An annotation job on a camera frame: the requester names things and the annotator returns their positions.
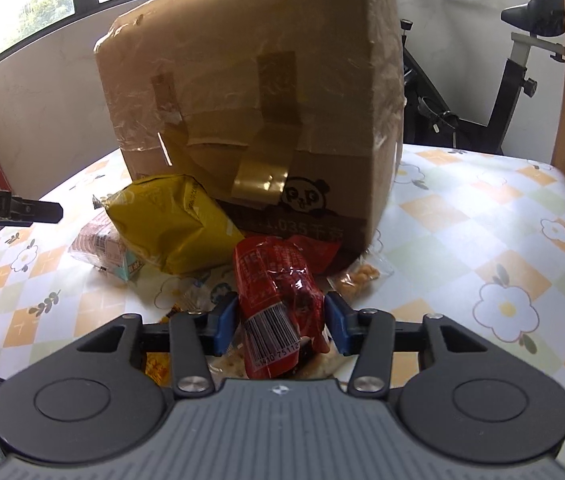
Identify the cardboard box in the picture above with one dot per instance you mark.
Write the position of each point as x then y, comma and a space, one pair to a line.
242, 35

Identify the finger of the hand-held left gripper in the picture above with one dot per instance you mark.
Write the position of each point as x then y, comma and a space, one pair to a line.
37, 211

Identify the pink striped biscuit packet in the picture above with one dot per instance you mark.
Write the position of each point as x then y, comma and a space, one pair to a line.
102, 250

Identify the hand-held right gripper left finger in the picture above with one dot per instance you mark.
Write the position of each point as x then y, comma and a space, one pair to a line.
225, 325

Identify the small yellow snack packet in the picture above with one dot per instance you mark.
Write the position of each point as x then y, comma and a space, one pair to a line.
157, 367

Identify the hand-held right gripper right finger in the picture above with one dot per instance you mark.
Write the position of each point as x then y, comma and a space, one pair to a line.
337, 325

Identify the black exercise bike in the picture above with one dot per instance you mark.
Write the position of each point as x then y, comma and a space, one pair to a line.
505, 100

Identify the large yellow snack bag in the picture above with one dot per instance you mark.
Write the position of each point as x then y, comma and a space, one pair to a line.
172, 220

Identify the red snack packet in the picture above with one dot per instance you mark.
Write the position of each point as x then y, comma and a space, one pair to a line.
272, 280
325, 255

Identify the clear packet of orange snacks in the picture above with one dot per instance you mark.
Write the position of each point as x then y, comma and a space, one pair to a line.
360, 275

